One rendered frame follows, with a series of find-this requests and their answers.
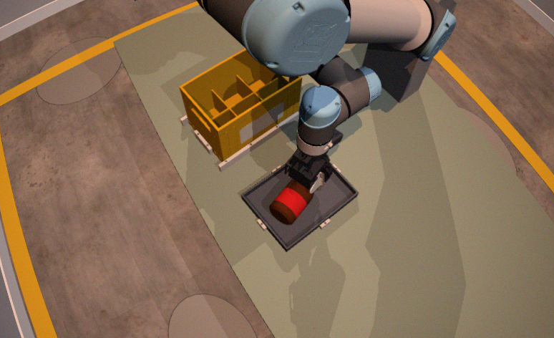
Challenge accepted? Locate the orange divided crate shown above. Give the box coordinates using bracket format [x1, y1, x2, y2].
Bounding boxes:
[180, 49, 299, 162]

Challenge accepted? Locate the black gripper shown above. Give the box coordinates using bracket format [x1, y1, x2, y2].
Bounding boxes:
[285, 146, 333, 194]

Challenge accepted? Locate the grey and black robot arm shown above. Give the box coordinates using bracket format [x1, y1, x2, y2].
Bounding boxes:
[197, 0, 457, 155]

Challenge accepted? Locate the brown bottle with red label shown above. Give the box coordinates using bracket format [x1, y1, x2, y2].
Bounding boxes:
[269, 180, 314, 225]

